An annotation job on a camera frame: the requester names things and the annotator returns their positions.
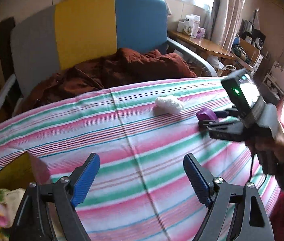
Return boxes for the person's right hand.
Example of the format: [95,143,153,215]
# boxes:
[245,123,284,163]

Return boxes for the white plastic bag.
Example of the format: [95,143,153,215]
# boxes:
[155,95,184,114]

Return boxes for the striped bed sheet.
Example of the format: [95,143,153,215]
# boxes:
[0,77,280,240]

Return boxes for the wooden side table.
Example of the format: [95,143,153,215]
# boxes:
[167,31,235,60]

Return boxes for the gold lined storage box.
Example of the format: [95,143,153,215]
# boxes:
[0,152,51,240]

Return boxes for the pink hair roller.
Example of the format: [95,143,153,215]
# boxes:
[0,203,12,228]

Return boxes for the white product boxes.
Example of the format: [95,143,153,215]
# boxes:
[177,14,206,39]

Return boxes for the dark red blanket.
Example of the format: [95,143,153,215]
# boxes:
[17,48,196,114]

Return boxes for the patterned curtain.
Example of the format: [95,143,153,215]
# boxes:
[211,0,245,52]

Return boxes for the tricolour headboard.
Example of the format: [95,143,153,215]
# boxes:
[10,0,167,97]

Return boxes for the grey bed rail right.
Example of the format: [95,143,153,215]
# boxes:
[166,37,218,77]

